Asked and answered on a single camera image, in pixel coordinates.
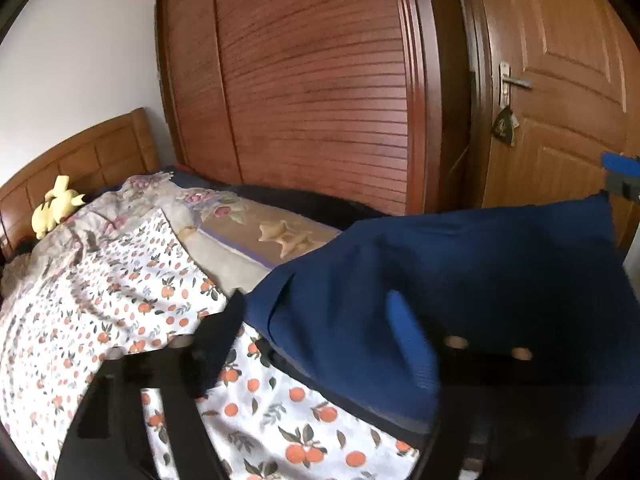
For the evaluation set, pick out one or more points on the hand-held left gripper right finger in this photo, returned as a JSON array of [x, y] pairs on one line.
[[415, 355]]

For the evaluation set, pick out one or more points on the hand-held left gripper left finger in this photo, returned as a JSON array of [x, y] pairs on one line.
[[220, 340]]

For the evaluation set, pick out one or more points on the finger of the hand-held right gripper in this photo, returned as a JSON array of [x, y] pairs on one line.
[[622, 165]]

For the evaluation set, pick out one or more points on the navy blue suit jacket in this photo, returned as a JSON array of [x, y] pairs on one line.
[[500, 270]]

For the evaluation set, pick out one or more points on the brown wooden door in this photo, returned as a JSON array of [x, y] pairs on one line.
[[565, 110]]

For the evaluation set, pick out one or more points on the white orange-print bed sheet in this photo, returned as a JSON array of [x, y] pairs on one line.
[[125, 300]]

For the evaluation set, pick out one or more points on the dark key pouch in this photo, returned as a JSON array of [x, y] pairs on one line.
[[504, 127]]

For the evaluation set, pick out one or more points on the yellow plush toy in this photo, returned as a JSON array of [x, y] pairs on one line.
[[55, 207]]

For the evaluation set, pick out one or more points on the wooden bed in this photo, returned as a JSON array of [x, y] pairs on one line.
[[100, 155]]

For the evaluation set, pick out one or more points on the brown slatted wardrobe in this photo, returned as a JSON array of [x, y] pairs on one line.
[[310, 85]]

